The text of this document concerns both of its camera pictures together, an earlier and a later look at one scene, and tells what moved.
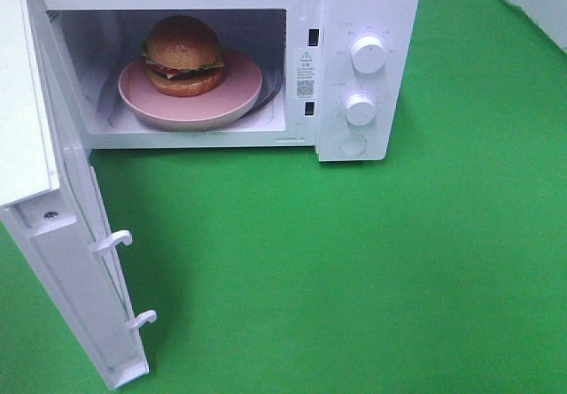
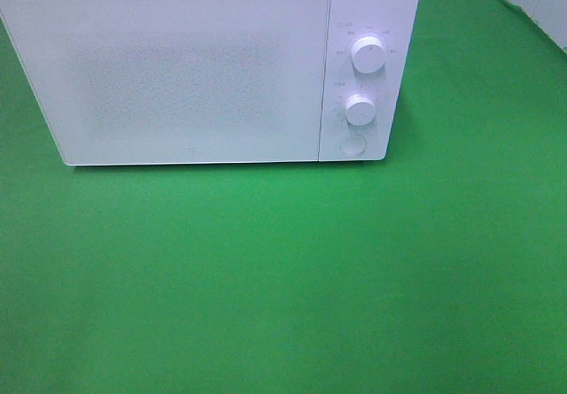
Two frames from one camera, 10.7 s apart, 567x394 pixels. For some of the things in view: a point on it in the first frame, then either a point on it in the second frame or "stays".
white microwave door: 51,202 -> 133,75
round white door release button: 353,144 stays
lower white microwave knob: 360,109 stays
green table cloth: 440,269 stays
